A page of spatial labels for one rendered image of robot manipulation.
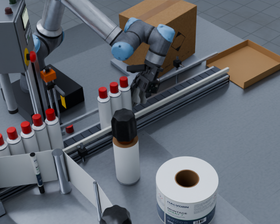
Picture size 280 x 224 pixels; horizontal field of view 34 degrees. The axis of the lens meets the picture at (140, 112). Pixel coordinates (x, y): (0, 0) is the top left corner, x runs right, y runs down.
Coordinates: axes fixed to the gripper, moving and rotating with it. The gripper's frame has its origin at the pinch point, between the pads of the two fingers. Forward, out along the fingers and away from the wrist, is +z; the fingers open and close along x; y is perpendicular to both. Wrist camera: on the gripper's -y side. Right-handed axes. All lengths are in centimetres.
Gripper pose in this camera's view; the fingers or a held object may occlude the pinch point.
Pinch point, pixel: (132, 103)
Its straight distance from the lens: 192.8
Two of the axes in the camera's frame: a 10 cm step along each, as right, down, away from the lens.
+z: -3.6, 8.7, 3.3
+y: 6.0, 4.9, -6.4
